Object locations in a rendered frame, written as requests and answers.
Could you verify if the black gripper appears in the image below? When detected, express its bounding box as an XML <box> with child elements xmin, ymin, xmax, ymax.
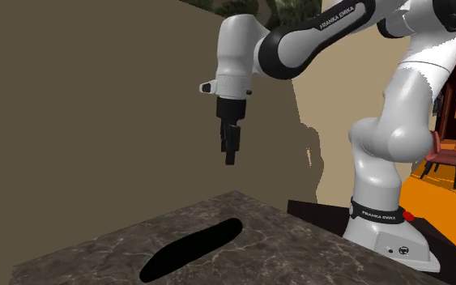
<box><xmin>215</xmin><ymin>96</ymin><xmax>248</xmax><ymax>166</ymax></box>

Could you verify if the black oblong object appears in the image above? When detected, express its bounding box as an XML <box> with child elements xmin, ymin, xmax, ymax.
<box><xmin>139</xmin><ymin>217</ymin><xmax>245</xmax><ymax>285</ymax></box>

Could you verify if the dark robot stand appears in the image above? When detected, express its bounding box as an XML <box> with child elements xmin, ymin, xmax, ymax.
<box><xmin>287</xmin><ymin>199</ymin><xmax>456</xmax><ymax>285</ymax></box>

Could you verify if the red chair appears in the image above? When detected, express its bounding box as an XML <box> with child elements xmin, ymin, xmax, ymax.
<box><xmin>420</xmin><ymin>130</ymin><xmax>456</xmax><ymax>187</ymax></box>

